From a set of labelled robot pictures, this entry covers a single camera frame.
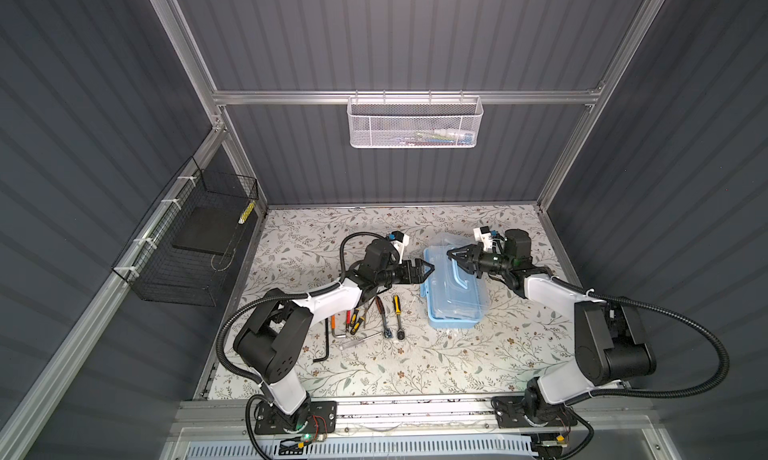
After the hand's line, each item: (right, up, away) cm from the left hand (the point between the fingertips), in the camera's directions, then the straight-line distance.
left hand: (426, 268), depth 85 cm
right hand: (+7, +3, -1) cm, 8 cm away
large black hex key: (-29, -22, +1) cm, 36 cm away
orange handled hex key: (-27, -18, +3) cm, 33 cm away
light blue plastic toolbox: (+8, -8, 0) cm, 11 cm away
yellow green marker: (-50, +16, -4) cm, 53 cm away
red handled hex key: (-24, -16, +4) cm, 29 cm away
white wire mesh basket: (-1, +52, +26) cm, 59 cm away
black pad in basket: (-55, +11, -12) cm, 58 cm away
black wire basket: (-61, +6, -13) cm, 63 cm away
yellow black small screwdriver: (-20, -17, +3) cm, 27 cm away
